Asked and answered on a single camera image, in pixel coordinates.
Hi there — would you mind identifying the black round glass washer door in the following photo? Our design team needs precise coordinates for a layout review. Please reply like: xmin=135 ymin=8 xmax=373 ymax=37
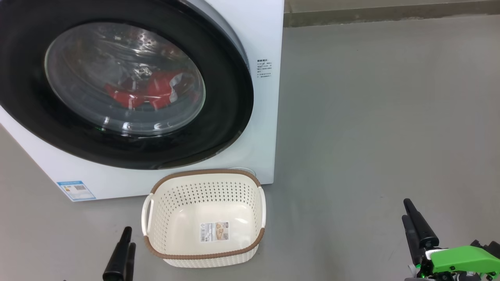
xmin=0 ymin=0 xmax=254 ymax=170

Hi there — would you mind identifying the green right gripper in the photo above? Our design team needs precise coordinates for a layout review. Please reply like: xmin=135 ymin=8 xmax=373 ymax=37
xmin=402 ymin=198 xmax=500 ymax=281

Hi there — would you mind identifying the printed instruction sticker label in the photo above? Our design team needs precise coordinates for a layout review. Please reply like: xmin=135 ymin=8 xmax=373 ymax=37
xmin=200 ymin=221 xmax=229 ymax=243

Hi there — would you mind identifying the red and white garment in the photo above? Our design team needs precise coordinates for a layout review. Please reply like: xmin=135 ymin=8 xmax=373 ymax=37
xmin=104 ymin=69 xmax=187 ymax=110

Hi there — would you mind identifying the white front-load washing machine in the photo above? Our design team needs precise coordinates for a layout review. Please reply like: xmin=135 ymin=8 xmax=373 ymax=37
xmin=0 ymin=0 xmax=285 ymax=202

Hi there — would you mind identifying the blue energy label sticker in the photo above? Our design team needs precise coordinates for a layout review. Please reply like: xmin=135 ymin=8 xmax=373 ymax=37
xmin=57 ymin=180 xmax=96 ymax=201

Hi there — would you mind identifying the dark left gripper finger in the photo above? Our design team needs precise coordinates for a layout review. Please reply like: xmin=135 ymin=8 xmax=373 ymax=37
xmin=103 ymin=226 xmax=132 ymax=281
xmin=126 ymin=243 xmax=136 ymax=281

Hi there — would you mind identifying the small printed text label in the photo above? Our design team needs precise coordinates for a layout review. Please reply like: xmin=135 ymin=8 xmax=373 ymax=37
xmin=257 ymin=59 xmax=273 ymax=78

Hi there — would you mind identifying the stainless steel washing machine drum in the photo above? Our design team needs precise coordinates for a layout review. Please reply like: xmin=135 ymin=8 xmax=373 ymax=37
xmin=51 ymin=23 xmax=204 ymax=129

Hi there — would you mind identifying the cream perforated basket brown rim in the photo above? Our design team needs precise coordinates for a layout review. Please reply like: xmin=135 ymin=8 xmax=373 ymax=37
xmin=141 ymin=169 xmax=267 ymax=268

